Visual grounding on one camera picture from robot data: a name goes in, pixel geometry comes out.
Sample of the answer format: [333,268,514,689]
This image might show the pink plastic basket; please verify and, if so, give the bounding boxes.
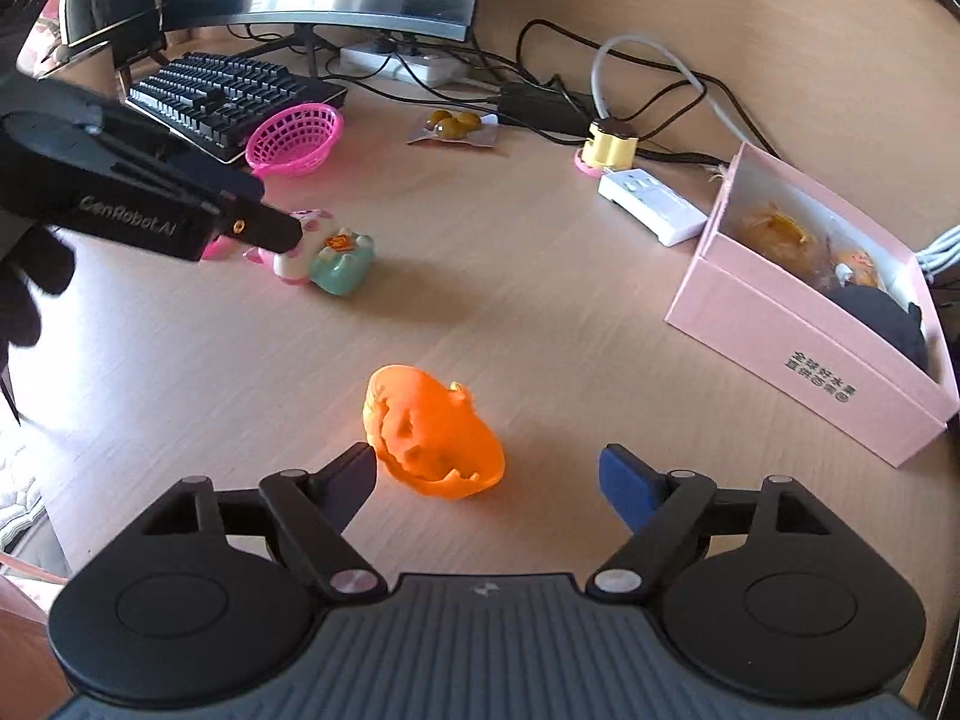
[200,101,347,262]

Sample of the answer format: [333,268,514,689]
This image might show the pink cow toy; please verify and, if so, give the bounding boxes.
[244,208,376,298]

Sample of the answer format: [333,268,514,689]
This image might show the orange skull toy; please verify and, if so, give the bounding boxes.
[361,364,506,500]

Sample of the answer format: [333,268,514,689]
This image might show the yellow balls snack packet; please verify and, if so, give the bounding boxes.
[407,109,500,149]

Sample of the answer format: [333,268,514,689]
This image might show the black plush toy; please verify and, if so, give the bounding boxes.
[825,284,929,372]

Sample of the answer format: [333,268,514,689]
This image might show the yellow pink stamp toy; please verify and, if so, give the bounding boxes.
[574,117,638,177]

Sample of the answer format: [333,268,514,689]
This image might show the black gloved hand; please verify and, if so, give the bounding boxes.
[0,211,75,422]

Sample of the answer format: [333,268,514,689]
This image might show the black keyboard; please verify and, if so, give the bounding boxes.
[125,52,347,164]

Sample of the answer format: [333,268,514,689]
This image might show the pink cardboard box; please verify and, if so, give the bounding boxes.
[665,145,958,466]

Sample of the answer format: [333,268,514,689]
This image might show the black power adapter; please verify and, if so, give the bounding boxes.
[496,82,597,137]

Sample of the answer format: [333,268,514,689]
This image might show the white wall power strip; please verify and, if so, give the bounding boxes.
[340,43,469,88]

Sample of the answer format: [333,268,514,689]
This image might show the black cable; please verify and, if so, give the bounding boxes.
[514,18,783,166]

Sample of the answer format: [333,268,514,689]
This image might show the grey looped cable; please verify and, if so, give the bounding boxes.
[589,32,760,157]

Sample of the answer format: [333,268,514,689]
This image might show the grey cable bundle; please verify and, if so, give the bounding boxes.
[914,223,960,285]

